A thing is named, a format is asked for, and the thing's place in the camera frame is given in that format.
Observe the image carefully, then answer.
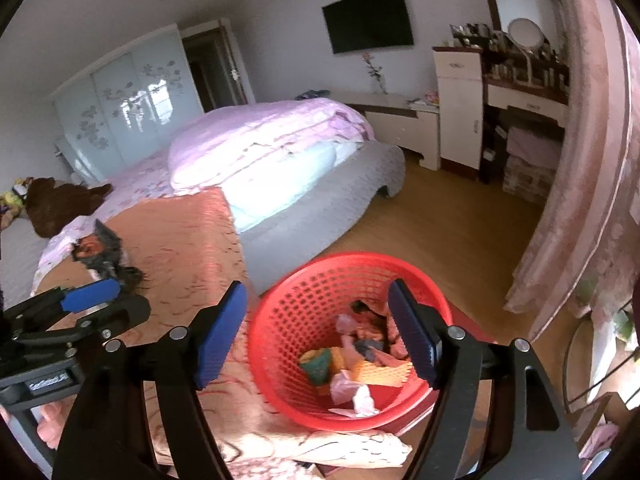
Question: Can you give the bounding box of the light blue pillow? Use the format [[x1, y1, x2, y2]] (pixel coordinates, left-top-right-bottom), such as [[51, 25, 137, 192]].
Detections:
[[225, 140, 361, 233]]

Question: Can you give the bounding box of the floral glass sliding wardrobe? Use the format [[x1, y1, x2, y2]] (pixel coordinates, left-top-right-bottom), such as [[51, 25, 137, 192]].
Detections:
[[52, 22, 205, 186]]

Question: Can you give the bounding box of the pink patterned curtain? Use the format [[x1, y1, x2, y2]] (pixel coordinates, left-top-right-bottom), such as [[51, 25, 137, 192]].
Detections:
[[502, 0, 640, 343]]

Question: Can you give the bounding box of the patterned storage box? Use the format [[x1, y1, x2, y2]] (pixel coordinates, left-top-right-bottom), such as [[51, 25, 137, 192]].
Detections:
[[501, 155, 556, 206]]

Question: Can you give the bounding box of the pink folded quilt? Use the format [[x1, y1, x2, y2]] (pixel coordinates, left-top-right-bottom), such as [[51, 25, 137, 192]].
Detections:
[[167, 97, 376, 193]]

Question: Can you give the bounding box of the yellow foam net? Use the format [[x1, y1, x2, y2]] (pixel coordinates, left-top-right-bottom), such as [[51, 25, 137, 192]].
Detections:
[[332, 345, 416, 388]]

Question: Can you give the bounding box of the pink rose in vase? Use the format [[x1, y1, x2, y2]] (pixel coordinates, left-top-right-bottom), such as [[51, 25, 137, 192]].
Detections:
[[362, 51, 388, 96]]

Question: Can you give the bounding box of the pink cartoon print cloth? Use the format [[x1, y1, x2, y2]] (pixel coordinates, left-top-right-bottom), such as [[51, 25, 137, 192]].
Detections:
[[37, 215, 96, 273]]

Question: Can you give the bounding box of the dark wooden door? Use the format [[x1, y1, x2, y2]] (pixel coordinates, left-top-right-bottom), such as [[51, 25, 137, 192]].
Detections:
[[181, 18, 256, 116]]

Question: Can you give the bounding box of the pink floral bed sheet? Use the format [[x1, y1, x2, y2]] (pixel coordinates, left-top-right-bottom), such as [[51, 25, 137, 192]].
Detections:
[[37, 147, 226, 271]]

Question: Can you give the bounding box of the low white television cabinet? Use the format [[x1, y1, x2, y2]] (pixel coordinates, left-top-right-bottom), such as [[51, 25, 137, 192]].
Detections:
[[295, 90, 442, 171]]

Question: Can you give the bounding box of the brown plush toy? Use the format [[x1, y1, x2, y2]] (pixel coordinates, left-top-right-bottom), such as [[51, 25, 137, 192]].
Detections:
[[25, 177, 113, 238]]

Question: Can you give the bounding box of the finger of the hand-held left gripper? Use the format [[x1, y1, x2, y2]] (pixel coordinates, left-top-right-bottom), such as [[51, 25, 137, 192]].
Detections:
[[65, 294, 152, 346], [35, 278, 122, 318]]

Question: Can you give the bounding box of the metal wire plant stand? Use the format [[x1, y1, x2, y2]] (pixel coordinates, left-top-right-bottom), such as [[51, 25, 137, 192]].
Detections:
[[562, 300, 640, 411]]

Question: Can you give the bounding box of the pink cushioned stool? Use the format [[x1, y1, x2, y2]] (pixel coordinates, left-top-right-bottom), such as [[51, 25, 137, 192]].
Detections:
[[506, 125, 563, 171]]

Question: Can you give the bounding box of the black wall television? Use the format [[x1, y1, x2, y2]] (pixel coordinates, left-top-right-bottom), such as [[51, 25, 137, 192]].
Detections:
[[321, 0, 415, 55]]

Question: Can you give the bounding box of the row of cosmetic bottles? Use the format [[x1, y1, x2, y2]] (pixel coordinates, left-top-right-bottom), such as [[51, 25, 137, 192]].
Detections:
[[449, 22, 571, 88]]

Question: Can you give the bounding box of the clear plastic bag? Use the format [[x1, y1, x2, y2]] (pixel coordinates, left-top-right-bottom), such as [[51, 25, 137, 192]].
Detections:
[[336, 310, 408, 361]]

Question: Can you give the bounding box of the grey upholstered bed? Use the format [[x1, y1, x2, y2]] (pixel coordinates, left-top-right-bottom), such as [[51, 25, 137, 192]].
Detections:
[[0, 97, 407, 296]]

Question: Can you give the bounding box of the red plastic mesh basket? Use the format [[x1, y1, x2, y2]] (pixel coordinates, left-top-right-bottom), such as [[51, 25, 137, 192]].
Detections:
[[247, 251, 453, 433]]

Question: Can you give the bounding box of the person's left hand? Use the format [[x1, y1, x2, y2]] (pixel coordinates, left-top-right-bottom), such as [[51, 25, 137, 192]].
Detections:
[[35, 402, 71, 453]]

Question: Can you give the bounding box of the tall white cabinet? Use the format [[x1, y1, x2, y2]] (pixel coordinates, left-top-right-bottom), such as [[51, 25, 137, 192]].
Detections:
[[432, 46, 488, 178]]

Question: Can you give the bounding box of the round white makeup mirror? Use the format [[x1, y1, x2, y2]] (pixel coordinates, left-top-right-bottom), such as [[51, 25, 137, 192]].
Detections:
[[507, 17, 547, 86]]

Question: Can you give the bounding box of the brown dressing table with mirror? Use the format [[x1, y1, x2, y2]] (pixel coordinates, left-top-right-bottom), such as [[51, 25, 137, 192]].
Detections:
[[475, 0, 571, 181]]

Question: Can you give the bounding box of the black plastic bag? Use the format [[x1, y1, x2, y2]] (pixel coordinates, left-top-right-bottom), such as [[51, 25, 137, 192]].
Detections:
[[70, 219, 146, 293]]

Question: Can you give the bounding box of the orange rose print tablecloth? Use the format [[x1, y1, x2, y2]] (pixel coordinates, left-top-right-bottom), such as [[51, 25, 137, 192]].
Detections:
[[30, 186, 413, 471]]

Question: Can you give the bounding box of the green wrapper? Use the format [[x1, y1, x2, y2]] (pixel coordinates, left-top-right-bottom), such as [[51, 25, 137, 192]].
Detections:
[[300, 349, 333, 386]]

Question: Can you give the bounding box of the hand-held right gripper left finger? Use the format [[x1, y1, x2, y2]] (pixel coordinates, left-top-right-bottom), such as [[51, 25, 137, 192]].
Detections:
[[55, 280, 249, 480]]

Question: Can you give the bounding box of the yellow plush toy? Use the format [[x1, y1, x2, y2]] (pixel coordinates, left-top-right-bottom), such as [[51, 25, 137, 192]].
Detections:
[[0, 178, 28, 213]]

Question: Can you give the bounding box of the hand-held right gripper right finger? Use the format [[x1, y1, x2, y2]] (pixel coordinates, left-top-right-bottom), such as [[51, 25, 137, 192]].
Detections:
[[387, 279, 583, 480]]

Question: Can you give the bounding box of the white tissue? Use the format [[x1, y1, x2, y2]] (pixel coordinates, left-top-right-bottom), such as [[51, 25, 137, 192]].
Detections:
[[327, 370, 382, 418]]

